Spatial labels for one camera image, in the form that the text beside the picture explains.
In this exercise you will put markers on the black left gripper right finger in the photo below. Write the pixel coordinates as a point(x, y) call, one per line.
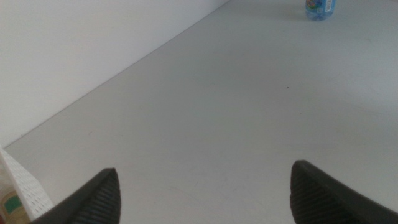
point(320, 202)

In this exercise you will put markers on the white perforated plastic basket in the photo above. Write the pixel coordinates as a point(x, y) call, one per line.
point(28, 189)

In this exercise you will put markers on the yellow tea bottle floral label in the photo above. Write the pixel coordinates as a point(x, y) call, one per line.
point(12, 207)

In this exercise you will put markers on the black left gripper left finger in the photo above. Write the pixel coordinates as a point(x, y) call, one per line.
point(96, 202)

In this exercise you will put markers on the clear water bottle blue cap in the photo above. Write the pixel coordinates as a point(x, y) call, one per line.
point(320, 9)

